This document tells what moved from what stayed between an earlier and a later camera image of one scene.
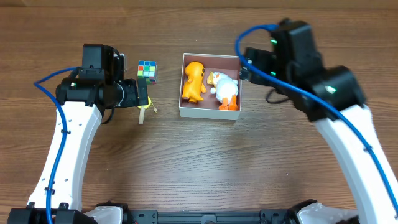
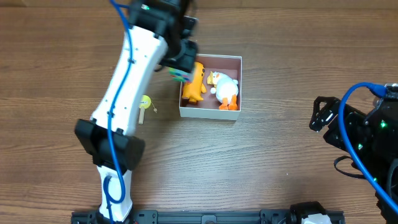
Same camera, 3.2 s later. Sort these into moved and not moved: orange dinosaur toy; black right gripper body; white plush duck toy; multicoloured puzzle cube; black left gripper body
Moved: black left gripper body; multicoloured puzzle cube; black right gripper body
Not moved: white plush duck toy; orange dinosaur toy
